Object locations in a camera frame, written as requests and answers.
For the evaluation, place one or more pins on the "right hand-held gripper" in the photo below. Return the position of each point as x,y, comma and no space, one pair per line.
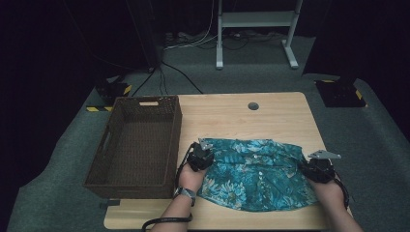
319,170

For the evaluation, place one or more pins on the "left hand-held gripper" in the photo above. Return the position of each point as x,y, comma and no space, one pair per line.
199,158

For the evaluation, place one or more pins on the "teal floral shirt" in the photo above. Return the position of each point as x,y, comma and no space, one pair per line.
257,177

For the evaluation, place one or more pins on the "brown woven basket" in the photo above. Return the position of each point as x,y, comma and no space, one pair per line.
138,151

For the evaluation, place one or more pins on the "person's left hand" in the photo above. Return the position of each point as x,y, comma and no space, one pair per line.
190,180

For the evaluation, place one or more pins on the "person's right hand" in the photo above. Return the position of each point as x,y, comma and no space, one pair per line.
330,195

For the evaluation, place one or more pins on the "wristwatch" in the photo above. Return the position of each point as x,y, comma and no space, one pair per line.
184,192

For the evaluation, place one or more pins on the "grey round table grommet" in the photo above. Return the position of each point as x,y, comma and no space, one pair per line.
253,106

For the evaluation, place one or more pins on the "black floor plate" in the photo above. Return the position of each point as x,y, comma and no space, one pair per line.
111,90
341,93

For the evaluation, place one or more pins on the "grey tape piece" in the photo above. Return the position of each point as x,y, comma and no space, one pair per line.
109,203

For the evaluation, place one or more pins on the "black stand column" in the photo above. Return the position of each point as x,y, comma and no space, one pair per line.
146,35

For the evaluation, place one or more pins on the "white metal stand frame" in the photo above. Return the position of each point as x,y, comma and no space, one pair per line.
257,18

